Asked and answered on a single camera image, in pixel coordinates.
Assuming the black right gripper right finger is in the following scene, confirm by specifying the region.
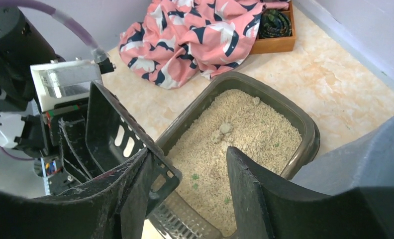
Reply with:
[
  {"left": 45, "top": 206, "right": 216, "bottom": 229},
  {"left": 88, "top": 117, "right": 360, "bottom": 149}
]
[{"left": 226, "top": 146, "right": 394, "bottom": 239}]

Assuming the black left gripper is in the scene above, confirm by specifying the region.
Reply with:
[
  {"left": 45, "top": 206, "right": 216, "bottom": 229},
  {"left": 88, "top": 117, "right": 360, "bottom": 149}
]
[{"left": 15, "top": 105, "right": 95, "bottom": 195}]

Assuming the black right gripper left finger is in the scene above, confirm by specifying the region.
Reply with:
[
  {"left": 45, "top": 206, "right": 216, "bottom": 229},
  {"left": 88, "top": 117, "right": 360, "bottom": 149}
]
[{"left": 0, "top": 149, "right": 154, "bottom": 239}]

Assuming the black litter scoop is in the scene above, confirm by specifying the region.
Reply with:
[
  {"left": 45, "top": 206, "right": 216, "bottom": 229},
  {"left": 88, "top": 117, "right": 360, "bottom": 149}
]
[{"left": 58, "top": 83, "right": 182, "bottom": 216}]

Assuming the grey ribbed trash bin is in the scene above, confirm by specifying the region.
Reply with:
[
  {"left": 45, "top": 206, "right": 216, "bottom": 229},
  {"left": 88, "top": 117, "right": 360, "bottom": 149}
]
[{"left": 291, "top": 116, "right": 394, "bottom": 195}]

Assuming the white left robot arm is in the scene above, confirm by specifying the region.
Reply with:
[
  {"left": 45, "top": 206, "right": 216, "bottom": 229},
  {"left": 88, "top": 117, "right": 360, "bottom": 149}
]
[{"left": 0, "top": 6, "right": 102, "bottom": 194}]

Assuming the dark green litter box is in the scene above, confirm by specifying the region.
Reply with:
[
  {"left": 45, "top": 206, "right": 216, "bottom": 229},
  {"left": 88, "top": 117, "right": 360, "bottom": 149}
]
[{"left": 147, "top": 71, "right": 321, "bottom": 239}]

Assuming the large litter clump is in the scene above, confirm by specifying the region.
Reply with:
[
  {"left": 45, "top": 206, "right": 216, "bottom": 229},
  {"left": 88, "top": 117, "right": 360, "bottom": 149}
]
[{"left": 211, "top": 122, "right": 233, "bottom": 143}]

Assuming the wooden tray box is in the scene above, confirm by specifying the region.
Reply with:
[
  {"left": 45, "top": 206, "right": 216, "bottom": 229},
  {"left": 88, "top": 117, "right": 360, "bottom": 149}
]
[{"left": 250, "top": 0, "right": 296, "bottom": 55}]

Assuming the pink patterned cloth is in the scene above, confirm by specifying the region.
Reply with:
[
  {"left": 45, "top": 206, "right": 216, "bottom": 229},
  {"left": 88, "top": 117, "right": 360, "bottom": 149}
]
[{"left": 118, "top": 0, "right": 290, "bottom": 89}]

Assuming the dark green rolled item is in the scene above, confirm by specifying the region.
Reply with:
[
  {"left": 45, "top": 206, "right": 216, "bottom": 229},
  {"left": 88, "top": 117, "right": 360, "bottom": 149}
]
[{"left": 258, "top": 9, "right": 292, "bottom": 39}]

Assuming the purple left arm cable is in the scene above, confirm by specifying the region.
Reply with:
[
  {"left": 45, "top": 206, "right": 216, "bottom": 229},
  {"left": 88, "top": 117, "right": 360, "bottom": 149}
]
[{"left": 0, "top": 0, "right": 108, "bottom": 63}]

